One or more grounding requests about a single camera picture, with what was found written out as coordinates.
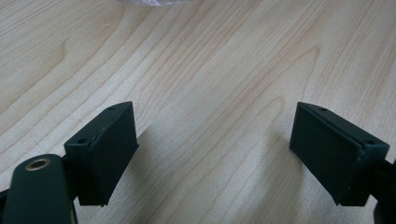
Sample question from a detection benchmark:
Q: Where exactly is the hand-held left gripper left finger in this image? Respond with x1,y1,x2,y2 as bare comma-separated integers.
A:
63,101,140,207

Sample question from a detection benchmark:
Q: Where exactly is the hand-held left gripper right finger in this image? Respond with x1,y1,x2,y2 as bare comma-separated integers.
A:
289,101,390,207

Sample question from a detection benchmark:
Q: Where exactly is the purple plastic bag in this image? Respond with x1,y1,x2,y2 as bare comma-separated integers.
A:
116,0,194,7

